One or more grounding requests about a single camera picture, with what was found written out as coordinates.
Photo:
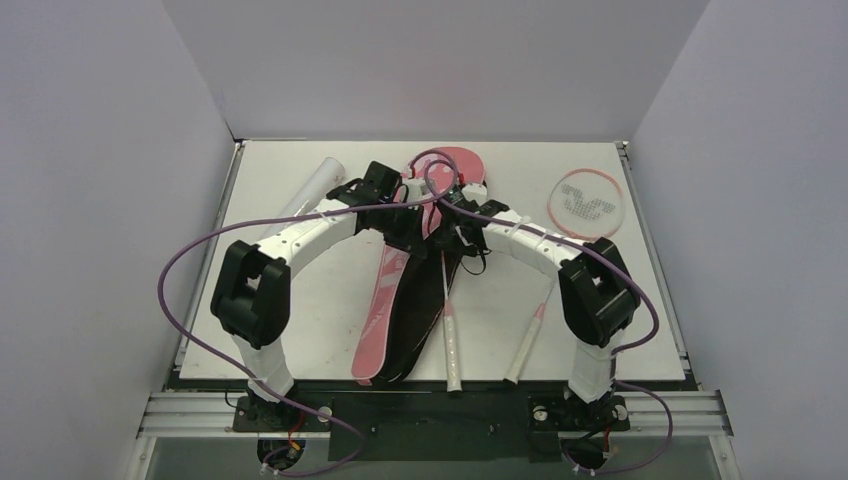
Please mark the pink badminton racket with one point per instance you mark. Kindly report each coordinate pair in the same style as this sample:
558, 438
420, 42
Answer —
585, 204
453, 380

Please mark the aluminium frame rail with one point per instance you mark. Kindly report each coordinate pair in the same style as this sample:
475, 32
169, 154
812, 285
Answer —
207, 415

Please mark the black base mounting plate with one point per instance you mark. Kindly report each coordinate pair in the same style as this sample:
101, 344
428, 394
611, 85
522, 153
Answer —
421, 421

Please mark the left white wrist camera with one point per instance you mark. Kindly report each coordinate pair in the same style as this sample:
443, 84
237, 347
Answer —
413, 190

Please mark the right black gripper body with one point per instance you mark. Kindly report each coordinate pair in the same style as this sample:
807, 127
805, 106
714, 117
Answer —
451, 235

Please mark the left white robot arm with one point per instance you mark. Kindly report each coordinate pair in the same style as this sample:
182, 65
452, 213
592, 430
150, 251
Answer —
252, 295

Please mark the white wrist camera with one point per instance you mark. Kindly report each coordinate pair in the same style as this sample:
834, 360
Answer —
413, 190
476, 192

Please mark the pink racket cover bag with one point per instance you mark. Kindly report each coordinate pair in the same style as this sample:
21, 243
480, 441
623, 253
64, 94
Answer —
408, 295

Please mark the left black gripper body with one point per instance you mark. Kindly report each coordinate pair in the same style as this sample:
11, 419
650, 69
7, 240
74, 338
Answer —
404, 234

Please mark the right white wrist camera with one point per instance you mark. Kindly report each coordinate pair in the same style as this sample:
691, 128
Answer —
476, 192

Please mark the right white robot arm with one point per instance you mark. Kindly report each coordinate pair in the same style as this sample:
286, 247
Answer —
597, 296

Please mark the white shuttlecock tube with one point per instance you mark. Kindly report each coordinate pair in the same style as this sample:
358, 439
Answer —
327, 176

